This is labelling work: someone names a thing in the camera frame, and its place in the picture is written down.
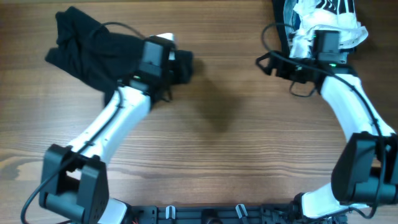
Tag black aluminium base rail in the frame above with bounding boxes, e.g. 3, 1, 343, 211
123, 203, 348, 224

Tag black t-shirt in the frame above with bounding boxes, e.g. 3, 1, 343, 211
45, 6, 193, 103

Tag black camera cable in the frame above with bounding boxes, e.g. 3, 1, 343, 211
260, 22, 388, 219
20, 21, 147, 224

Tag left black camera cable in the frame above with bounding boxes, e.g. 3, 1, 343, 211
20, 21, 147, 224

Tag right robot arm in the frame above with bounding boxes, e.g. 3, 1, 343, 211
255, 30, 397, 222

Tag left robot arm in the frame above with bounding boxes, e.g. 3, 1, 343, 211
35, 33, 192, 223

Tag folded blue jeans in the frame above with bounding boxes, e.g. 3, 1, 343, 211
280, 0, 339, 54

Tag black folded garment under jeans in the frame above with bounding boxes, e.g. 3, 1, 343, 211
272, 0, 295, 55

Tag right black camera cable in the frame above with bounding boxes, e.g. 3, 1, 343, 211
260, 22, 388, 219

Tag white printed garment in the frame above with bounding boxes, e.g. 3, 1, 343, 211
294, 0, 368, 63

